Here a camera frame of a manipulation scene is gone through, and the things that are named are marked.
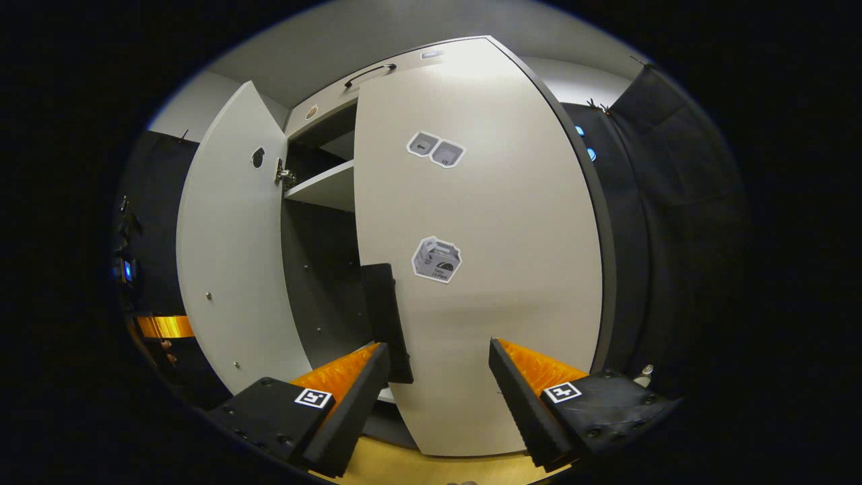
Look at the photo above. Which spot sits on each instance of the grey white shoe cabinet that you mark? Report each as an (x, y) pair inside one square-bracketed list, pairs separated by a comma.
[(323, 283)]

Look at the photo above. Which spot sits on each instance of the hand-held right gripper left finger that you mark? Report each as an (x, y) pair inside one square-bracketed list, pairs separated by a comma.
[(347, 421)]

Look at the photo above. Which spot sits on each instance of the metal door hinge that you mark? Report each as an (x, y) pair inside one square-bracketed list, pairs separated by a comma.
[(284, 176)]

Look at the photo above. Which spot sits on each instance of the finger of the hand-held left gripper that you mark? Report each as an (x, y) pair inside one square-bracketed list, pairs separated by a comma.
[(165, 327)]

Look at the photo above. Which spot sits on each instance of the white shoe cabinet door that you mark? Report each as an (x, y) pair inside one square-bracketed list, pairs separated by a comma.
[(229, 256), (505, 303)]

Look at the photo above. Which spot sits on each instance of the white cabinet shelf board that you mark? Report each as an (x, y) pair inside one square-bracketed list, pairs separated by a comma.
[(330, 188)]

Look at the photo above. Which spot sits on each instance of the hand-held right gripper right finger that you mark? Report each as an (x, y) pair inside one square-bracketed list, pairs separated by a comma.
[(525, 417)]

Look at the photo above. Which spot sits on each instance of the beige cabinet drawer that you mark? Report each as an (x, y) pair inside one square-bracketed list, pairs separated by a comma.
[(323, 101)]

